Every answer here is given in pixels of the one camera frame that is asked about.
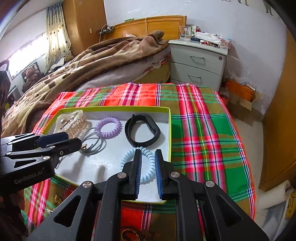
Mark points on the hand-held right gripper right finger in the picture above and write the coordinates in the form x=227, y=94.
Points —
x=158, y=173

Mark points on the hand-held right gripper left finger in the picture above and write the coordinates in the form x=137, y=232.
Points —
x=137, y=173

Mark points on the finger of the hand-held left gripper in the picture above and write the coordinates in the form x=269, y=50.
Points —
x=53, y=139
x=69, y=146

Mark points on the clear hair claw clip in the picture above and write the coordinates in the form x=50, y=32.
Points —
x=76, y=125

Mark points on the yellow-green shallow box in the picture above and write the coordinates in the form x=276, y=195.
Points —
x=104, y=171

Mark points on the black wristband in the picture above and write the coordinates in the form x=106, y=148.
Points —
x=128, y=133

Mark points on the plaid cloth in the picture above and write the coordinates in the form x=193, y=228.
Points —
x=203, y=139

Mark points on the brown patterned blanket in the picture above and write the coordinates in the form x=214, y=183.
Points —
x=69, y=76

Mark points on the brown teddy bear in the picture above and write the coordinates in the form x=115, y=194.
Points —
x=32, y=74

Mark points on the window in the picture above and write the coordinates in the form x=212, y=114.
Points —
x=25, y=55

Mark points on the dotted curtain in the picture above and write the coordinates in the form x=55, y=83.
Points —
x=57, y=39

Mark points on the cardboard box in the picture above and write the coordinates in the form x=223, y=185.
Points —
x=245, y=104

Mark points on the grey nightstand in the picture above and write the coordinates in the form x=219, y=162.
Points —
x=196, y=67

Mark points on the orange box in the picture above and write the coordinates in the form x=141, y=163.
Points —
x=240, y=89

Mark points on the white paper roll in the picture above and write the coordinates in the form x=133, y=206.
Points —
x=275, y=197

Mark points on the wooden wardrobe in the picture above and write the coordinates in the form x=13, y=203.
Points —
x=85, y=23

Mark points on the power strip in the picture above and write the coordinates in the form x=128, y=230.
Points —
x=107, y=29

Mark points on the clear plastic bag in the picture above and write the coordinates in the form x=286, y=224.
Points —
x=266, y=102

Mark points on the wooden door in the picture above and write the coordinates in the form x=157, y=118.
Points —
x=282, y=127

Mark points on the clear drinking glass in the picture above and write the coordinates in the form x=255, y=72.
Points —
x=185, y=33

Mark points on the white plastic packet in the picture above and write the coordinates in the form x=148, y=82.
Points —
x=205, y=37

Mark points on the wooden headboard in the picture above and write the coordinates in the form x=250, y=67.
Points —
x=166, y=25

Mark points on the cartoon wall sticker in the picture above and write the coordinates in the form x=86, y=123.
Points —
x=268, y=7

